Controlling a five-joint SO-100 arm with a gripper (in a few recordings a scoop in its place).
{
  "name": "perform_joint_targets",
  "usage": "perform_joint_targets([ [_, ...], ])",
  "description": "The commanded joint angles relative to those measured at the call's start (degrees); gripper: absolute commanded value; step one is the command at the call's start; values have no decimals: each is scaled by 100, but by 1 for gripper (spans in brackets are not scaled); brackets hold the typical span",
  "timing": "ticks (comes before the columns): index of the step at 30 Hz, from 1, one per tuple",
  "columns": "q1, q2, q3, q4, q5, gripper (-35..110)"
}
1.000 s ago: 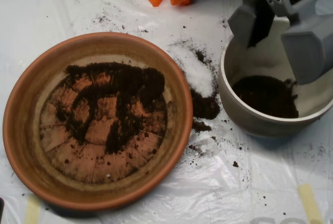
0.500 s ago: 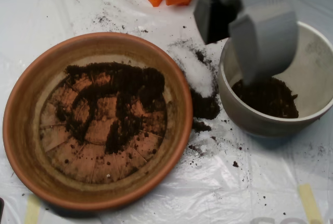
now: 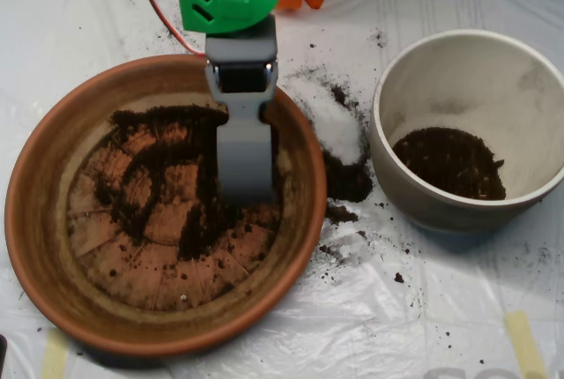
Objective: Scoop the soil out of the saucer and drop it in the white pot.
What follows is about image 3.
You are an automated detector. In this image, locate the spilled soil heap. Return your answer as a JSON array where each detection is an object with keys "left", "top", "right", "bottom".
[{"left": 284, "top": 65, "right": 375, "bottom": 227}]

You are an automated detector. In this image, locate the clear plastic sheet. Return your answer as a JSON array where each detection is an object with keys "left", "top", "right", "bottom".
[{"left": 0, "top": 0, "right": 564, "bottom": 379}]

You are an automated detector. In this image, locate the beige masking tape strip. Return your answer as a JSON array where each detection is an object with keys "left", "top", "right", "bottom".
[
  {"left": 41, "top": 329, "right": 71, "bottom": 379},
  {"left": 505, "top": 310, "right": 548, "bottom": 379}
]

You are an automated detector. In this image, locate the white ceramic pot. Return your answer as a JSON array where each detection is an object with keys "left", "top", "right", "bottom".
[{"left": 368, "top": 28, "right": 564, "bottom": 234}]

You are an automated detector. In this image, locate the dark soil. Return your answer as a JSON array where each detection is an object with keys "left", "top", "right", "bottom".
[
  {"left": 391, "top": 126, "right": 508, "bottom": 202},
  {"left": 94, "top": 104, "right": 283, "bottom": 262}
]

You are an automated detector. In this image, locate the terracotta saucer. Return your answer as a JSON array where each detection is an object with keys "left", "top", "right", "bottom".
[{"left": 4, "top": 53, "right": 328, "bottom": 358}]

